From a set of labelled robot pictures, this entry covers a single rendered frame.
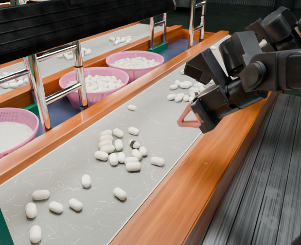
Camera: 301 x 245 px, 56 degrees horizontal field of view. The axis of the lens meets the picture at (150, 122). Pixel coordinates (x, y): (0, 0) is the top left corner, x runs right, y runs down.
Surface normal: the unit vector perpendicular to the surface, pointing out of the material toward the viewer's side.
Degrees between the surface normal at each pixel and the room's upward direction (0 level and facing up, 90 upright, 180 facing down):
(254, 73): 90
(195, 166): 0
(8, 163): 0
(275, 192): 0
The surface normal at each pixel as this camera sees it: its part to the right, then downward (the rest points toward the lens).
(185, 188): 0.00, -0.86
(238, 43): -0.94, 0.18
